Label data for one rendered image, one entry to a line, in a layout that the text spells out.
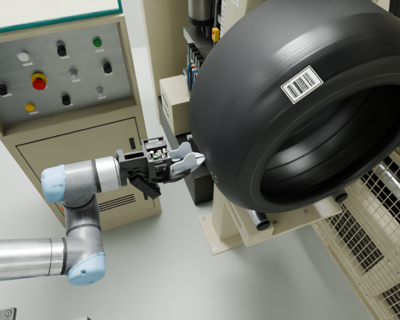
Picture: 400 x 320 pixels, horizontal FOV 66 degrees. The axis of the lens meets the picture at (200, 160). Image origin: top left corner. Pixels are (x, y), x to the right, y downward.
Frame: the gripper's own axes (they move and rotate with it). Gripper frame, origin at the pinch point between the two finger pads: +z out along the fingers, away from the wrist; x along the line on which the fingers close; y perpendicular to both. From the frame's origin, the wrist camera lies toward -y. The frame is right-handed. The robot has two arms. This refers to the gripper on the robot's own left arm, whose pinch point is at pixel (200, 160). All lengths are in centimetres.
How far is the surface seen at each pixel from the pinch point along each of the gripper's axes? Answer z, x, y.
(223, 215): 31, 25, -81
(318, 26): 19.1, -1.8, 33.5
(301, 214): 37.6, -8.6, -30.4
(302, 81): 12.6, -9.9, 28.0
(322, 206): 46, -8, -29
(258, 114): 6.3, -8.9, 20.9
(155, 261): -5, 26, -116
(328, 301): 75, -27, -107
